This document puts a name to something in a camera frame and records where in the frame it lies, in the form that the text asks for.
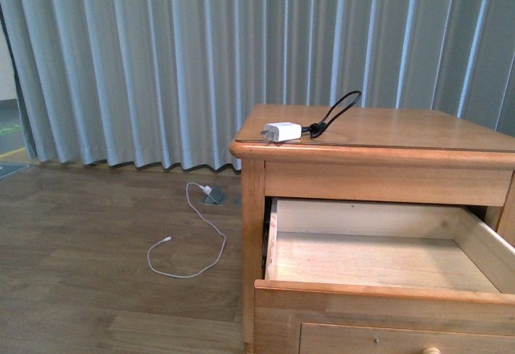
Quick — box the white charger adapter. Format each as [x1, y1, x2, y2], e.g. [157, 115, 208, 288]
[260, 122, 302, 142]

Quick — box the black charger cable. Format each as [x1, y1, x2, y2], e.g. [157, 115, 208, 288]
[299, 90, 363, 139]

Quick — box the wooden drawer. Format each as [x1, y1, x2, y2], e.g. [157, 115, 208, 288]
[253, 199, 514, 353]

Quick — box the upper drawer round knob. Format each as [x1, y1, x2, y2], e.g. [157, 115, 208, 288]
[422, 347, 441, 354]

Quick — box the silver floor socket box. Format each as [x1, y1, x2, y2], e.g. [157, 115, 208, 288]
[202, 187, 227, 205]

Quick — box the white plug in floor socket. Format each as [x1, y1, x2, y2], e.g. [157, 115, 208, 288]
[200, 186, 212, 196]

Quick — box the light wooden nightstand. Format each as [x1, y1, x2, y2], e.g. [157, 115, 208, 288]
[230, 105, 514, 353]

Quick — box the grey pleated curtain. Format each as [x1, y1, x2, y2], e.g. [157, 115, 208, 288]
[1, 0, 514, 168]

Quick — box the white cable on floor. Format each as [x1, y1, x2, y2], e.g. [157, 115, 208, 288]
[146, 182, 228, 279]

